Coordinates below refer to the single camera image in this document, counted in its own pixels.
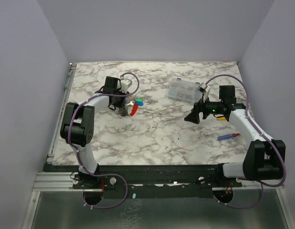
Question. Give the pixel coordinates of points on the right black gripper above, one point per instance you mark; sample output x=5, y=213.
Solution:
x=201, y=110

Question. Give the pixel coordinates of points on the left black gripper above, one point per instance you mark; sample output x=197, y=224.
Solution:
x=120, y=103

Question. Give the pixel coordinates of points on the red black key holder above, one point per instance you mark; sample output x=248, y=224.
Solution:
x=134, y=109

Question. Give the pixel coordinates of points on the bunch of silver keys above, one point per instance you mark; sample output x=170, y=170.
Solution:
x=131, y=103

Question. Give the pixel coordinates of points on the blue key tag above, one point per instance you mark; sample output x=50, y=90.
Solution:
x=139, y=103

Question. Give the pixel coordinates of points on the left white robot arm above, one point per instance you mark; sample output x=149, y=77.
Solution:
x=78, y=120

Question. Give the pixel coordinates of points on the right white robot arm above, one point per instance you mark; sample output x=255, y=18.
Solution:
x=265, y=155

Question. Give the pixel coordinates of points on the clear plastic organizer box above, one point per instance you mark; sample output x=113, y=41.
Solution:
x=183, y=90

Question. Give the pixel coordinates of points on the yellow marker pen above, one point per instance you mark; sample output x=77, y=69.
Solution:
x=220, y=118

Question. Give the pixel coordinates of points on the blue red marker pen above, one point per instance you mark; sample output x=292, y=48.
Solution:
x=228, y=136

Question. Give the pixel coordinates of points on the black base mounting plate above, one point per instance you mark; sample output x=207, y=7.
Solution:
x=118, y=182

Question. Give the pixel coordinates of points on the left side aluminium rail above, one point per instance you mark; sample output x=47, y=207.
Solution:
x=67, y=89

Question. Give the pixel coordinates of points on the aluminium frame rail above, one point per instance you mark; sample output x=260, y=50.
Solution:
x=61, y=181

